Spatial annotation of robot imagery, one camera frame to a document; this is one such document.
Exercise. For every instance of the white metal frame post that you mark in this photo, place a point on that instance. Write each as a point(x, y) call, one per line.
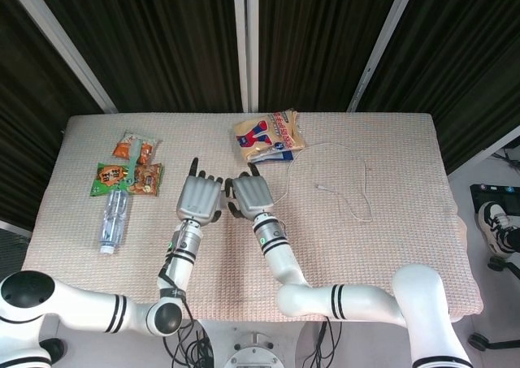
point(61, 35)
point(386, 39)
point(247, 39)

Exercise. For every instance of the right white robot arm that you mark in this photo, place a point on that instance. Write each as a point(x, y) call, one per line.
point(284, 262)

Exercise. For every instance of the black shoe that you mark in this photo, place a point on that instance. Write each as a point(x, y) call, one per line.
point(55, 349)

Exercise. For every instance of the clear plastic water bottle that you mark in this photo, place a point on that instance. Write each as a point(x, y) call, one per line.
point(113, 222)

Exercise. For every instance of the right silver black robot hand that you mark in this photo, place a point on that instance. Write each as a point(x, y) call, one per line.
point(252, 193)

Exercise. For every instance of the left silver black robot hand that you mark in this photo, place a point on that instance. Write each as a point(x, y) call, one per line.
point(199, 197)

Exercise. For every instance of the beige waffle table cloth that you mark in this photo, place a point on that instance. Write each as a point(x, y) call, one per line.
point(345, 254)

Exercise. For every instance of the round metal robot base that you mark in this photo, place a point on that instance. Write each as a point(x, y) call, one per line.
point(254, 353)

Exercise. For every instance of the small orange snack packet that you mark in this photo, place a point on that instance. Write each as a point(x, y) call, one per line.
point(122, 150)

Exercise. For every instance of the black pleated curtain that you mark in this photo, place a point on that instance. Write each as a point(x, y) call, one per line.
point(162, 39)

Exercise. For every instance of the orange brown snack packet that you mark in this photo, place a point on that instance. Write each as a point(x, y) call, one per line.
point(148, 179)

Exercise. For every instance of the black flat device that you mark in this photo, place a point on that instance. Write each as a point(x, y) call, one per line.
point(487, 193)

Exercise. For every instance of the black chair base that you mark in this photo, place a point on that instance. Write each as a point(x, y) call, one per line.
point(501, 264)

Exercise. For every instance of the white black sneaker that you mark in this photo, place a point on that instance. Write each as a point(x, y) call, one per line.
point(493, 222)

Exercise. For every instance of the green snack packet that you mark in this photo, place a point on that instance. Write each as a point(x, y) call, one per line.
point(106, 179)

